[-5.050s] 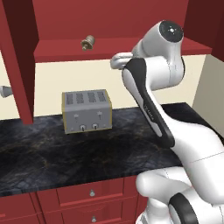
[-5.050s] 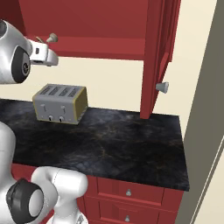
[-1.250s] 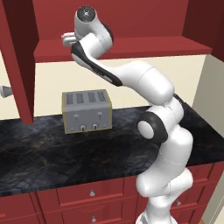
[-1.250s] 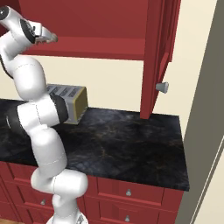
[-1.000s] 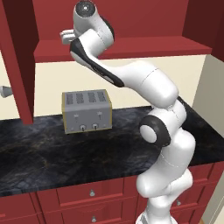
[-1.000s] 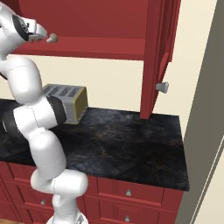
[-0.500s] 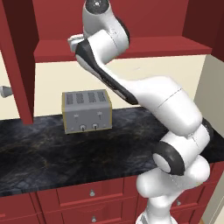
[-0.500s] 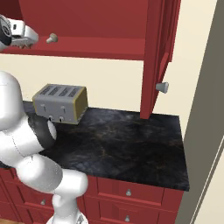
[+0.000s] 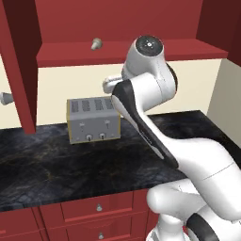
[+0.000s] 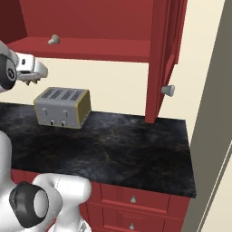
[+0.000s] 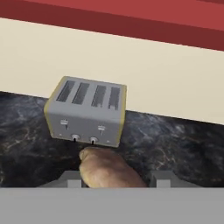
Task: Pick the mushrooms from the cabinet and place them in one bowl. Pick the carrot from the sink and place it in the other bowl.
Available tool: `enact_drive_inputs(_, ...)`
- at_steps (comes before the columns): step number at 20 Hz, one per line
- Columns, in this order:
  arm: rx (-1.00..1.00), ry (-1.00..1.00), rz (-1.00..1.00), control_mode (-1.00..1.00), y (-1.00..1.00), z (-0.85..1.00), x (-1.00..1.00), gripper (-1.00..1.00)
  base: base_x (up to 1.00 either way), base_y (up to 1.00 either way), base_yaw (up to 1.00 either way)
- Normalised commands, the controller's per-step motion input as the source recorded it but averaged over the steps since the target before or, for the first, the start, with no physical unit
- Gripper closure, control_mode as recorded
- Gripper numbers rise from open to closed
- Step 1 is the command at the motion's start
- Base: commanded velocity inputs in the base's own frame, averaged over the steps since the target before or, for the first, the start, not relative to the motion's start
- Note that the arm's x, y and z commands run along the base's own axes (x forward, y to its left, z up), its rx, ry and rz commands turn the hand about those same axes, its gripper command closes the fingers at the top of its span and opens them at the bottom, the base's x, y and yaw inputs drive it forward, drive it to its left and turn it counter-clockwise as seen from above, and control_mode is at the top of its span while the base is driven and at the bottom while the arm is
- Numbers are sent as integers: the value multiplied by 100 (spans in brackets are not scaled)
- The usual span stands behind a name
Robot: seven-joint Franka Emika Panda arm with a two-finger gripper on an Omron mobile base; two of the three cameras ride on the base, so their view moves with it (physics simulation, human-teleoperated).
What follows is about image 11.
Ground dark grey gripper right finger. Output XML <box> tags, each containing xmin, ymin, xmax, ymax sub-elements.
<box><xmin>144</xmin><ymin>170</ymin><xmax>200</xmax><ymax>188</ymax></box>

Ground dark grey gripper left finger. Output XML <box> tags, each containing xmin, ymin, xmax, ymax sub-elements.
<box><xmin>39</xmin><ymin>171</ymin><xmax>88</xmax><ymax>188</ymax></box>

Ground brown bread loaf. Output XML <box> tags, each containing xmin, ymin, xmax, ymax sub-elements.
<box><xmin>78</xmin><ymin>146</ymin><xmax>148</xmax><ymax>188</ymax></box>

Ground grey four-slot toaster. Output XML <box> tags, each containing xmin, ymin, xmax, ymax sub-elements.
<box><xmin>43</xmin><ymin>75</ymin><xmax>128</xmax><ymax>148</ymax></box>

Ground red wall cabinets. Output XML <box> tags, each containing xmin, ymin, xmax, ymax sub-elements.
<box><xmin>0</xmin><ymin>0</ymin><xmax>224</xmax><ymax>53</ymax></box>

